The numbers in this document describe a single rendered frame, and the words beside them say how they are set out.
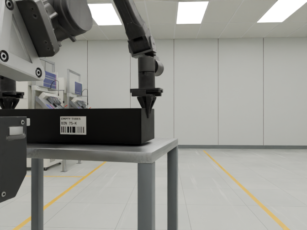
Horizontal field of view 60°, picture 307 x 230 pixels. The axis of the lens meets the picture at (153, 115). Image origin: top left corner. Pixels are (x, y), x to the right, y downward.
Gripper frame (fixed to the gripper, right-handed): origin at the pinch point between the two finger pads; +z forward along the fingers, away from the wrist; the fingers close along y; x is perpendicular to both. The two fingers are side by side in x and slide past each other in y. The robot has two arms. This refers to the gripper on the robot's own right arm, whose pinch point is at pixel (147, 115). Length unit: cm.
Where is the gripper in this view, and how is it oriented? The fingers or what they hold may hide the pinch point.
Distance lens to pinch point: 90.5
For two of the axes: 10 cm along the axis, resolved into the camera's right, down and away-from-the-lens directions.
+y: -9.7, 0.1, 2.4
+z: 0.2, 10.0, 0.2
